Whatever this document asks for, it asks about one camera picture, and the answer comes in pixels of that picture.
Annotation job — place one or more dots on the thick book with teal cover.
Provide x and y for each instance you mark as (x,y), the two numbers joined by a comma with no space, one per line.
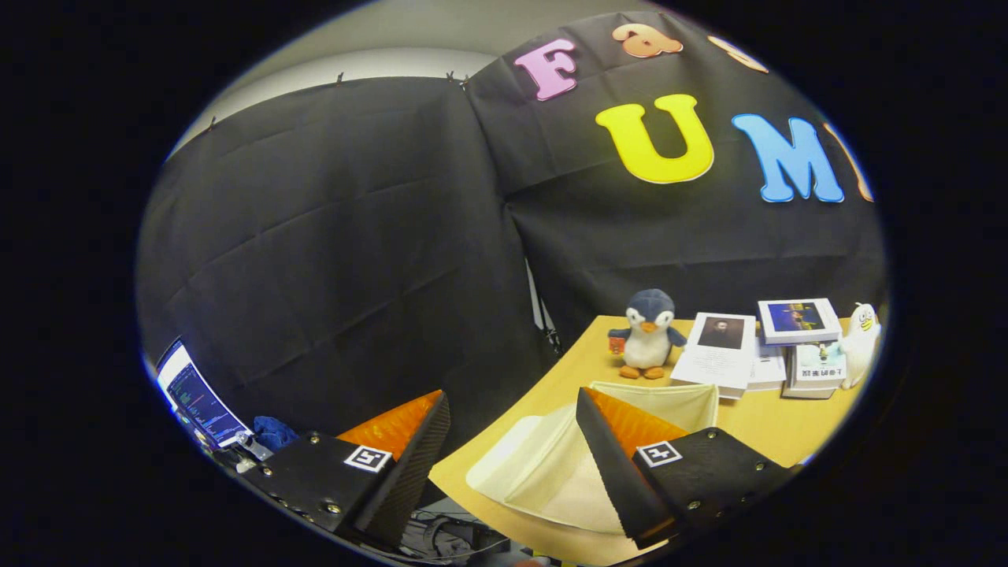
(817,370)

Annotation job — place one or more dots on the plain white book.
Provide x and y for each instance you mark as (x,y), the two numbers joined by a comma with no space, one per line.
(768,366)

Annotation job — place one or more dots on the book with blue photo cover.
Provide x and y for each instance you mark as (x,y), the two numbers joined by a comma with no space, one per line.
(799,319)

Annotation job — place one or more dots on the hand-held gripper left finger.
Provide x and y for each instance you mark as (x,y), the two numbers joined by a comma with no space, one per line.
(409,465)

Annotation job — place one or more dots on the white book with portrait cover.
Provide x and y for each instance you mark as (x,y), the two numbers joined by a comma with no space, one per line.
(717,358)

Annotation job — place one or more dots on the blue cloth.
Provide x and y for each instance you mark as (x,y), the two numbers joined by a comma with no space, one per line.
(274,433)

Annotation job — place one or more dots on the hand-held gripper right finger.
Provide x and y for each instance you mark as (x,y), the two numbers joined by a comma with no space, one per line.
(618,472)

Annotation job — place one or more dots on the penguin plush toy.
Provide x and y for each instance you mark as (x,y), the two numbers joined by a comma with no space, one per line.
(650,339)

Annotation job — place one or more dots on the white duck plush toy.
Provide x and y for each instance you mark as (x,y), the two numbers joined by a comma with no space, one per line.
(860,346)

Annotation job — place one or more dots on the beige fabric storage box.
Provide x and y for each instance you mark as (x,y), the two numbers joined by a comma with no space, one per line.
(535,472)

